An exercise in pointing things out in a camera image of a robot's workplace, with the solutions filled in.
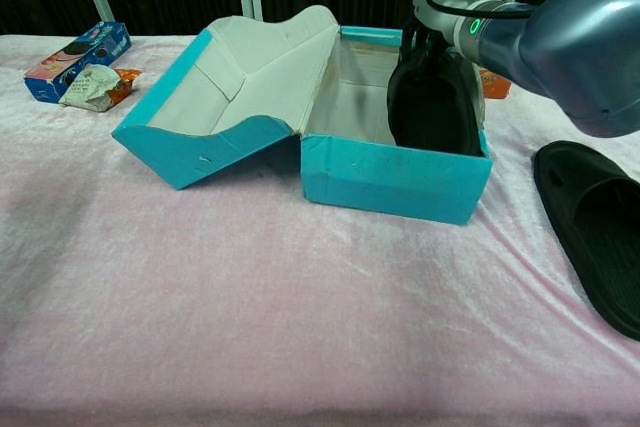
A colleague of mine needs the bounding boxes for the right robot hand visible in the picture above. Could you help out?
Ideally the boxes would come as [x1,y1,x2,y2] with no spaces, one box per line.
[399,19,454,68]

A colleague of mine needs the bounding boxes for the black rubber slipper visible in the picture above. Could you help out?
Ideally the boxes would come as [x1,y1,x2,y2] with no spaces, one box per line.
[387,44,486,157]
[532,140,640,342]

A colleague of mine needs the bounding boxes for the teal cardboard shoe box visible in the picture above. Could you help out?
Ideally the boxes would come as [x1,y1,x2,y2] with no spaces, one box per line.
[110,5,495,226]

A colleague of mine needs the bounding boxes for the orange biscuit box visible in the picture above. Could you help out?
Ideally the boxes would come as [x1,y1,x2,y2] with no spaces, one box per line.
[478,66,513,100]

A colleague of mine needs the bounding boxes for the blue cookie box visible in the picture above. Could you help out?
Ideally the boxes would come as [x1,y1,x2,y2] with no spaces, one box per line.
[23,21,133,105]

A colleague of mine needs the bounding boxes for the small orange snack packet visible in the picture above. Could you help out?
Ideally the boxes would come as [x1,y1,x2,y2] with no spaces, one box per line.
[107,68,143,104]

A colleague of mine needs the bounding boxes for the pink velvet tablecloth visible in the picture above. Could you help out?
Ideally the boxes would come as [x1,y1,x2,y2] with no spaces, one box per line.
[0,32,640,427]

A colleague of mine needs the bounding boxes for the crumpled white snack wrapper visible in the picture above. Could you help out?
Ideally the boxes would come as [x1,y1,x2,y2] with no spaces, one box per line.
[58,64,121,112]

